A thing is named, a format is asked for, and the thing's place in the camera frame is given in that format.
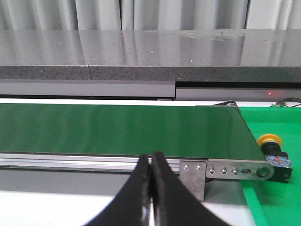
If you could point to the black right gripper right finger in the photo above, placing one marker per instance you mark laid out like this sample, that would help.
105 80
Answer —
174 205

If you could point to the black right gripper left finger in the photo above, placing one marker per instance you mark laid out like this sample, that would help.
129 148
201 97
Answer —
131 205

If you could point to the yellow push button switch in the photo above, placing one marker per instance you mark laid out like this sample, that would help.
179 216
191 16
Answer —
270 145

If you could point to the metal conveyor end plate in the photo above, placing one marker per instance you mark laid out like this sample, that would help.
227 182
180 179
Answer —
239 169

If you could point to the green conveyor belt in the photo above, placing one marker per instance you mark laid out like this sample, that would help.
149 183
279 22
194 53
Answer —
215 132

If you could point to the dark granite slab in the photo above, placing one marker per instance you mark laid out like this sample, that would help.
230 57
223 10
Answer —
184 56

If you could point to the grey metal base panel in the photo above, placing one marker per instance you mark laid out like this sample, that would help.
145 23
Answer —
150 90

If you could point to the white pleated curtain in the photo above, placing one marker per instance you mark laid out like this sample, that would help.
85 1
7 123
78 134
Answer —
149 14

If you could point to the metal conveyor support bracket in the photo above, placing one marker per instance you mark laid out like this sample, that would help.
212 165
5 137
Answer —
193 175

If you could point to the aluminium conveyor frame rail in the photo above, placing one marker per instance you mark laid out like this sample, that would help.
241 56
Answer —
77 163

